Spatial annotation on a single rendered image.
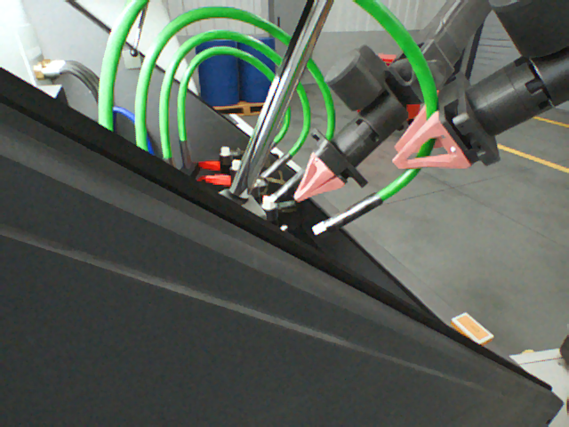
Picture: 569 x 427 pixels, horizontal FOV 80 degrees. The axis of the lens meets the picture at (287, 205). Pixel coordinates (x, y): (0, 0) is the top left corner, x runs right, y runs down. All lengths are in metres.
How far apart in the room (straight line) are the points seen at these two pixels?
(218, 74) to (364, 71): 4.75
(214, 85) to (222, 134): 4.44
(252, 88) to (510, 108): 5.09
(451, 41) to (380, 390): 0.48
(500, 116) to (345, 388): 0.29
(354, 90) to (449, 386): 0.36
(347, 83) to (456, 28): 0.19
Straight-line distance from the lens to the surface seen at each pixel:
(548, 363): 1.63
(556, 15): 0.35
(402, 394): 0.22
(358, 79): 0.48
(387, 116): 0.50
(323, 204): 0.87
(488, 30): 8.03
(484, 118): 0.39
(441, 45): 0.56
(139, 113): 0.51
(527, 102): 0.39
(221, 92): 5.24
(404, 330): 0.17
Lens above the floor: 1.38
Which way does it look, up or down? 30 degrees down
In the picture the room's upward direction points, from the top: straight up
